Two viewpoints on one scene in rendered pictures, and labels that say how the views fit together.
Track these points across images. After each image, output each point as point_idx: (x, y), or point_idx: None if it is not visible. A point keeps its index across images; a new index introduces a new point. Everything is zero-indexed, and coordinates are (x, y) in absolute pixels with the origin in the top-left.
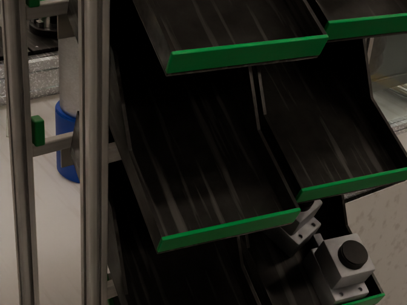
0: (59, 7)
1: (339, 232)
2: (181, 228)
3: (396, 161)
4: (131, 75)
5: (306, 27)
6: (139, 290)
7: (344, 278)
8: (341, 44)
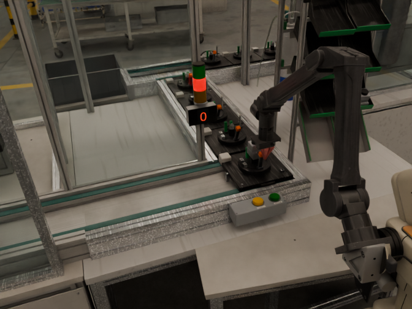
0: (290, 29)
1: None
2: None
3: (377, 66)
4: (308, 45)
5: (351, 27)
6: (307, 99)
7: (361, 97)
8: (365, 37)
